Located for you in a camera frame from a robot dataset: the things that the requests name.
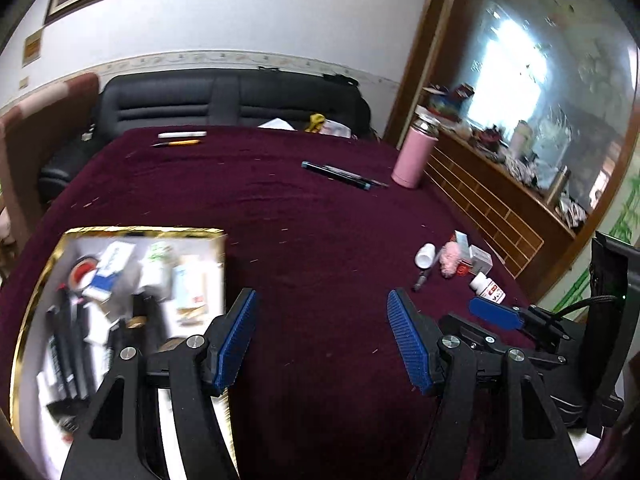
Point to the white medicine bottle red label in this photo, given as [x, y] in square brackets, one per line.
[487, 289]

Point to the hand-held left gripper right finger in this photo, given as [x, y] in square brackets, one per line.
[410, 345]

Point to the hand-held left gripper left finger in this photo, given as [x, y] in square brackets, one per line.
[235, 345]

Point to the yellow pen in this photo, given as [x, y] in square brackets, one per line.
[177, 143]

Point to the pink thermos bottle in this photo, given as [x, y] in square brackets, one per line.
[412, 160]

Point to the large mirror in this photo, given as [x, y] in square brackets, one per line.
[525, 60]

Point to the maroon tablecloth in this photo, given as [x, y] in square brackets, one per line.
[300, 240]

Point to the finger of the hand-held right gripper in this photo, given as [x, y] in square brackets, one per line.
[492, 312]

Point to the yellow crumpled item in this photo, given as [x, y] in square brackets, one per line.
[315, 122]

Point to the green bamboo wall print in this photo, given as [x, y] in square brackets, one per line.
[620, 225]

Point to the gold-edged white box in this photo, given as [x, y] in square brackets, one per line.
[200, 247]

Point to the black leather sofa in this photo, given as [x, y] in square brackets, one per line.
[165, 105]

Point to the wooden cabinet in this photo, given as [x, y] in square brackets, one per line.
[480, 200]

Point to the blue white box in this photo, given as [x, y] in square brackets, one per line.
[107, 270]

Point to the pile of assorted small items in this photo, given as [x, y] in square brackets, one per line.
[500, 150]

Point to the pale box red stamp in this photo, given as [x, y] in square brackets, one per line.
[192, 280]

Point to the blue black utility knife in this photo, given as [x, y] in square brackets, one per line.
[330, 172]

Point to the white plastic bottle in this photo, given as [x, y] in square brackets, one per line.
[425, 256]

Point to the white pen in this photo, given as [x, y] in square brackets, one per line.
[182, 134]

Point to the white paper sheet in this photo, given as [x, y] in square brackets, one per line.
[276, 125]

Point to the gold wall plaque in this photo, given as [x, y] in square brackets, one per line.
[32, 47]

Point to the red black round roll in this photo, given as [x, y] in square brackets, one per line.
[82, 275]

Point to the dark metal pen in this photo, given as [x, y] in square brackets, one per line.
[425, 275]

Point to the white green carton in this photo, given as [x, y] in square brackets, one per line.
[156, 265]

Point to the pink fluffy puff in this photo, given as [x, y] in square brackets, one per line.
[452, 259]

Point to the white red small box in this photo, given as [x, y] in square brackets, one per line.
[477, 260]

